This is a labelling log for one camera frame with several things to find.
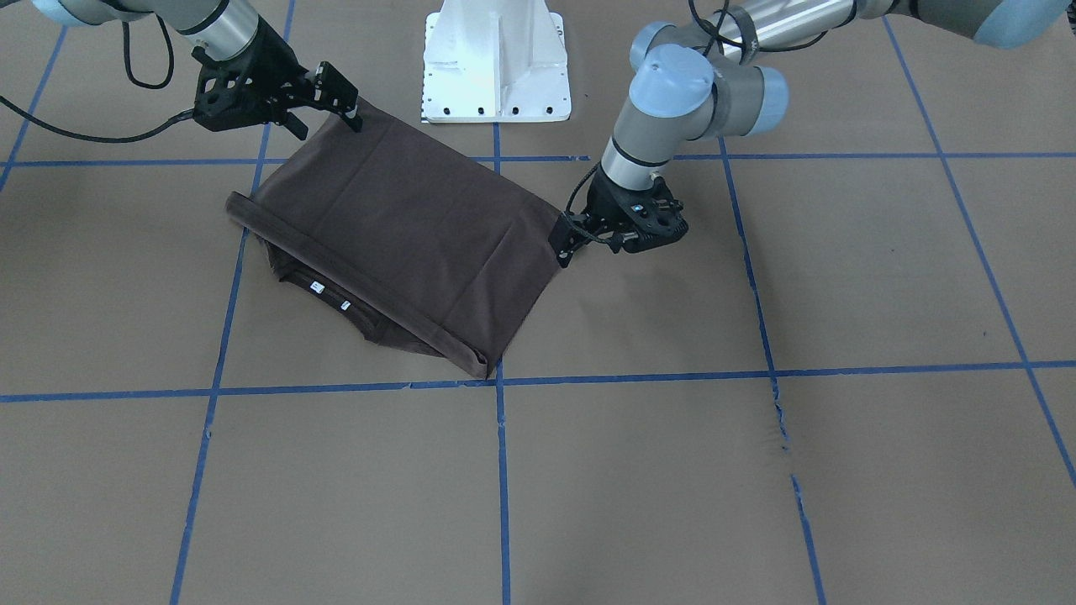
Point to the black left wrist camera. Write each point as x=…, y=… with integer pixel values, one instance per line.
x=652, y=219

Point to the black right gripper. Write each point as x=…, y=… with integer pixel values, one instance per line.
x=276, y=56

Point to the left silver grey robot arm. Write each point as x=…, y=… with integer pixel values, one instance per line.
x=701, y=81

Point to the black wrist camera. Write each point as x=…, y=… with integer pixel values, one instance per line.
x=228, y=95
x=652, y=219

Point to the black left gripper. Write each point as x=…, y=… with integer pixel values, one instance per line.
x=602, y=204

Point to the dark brown t-shirt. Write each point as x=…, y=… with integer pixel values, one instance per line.
x=421, y=248

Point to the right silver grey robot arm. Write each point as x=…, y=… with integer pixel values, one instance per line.
x=226, y=26

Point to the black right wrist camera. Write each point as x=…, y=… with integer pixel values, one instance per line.
x=228, y=95

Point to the brown paper table cover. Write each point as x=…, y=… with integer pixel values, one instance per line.
x=851, y=383

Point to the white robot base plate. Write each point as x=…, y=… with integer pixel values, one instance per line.
x=495, y=62

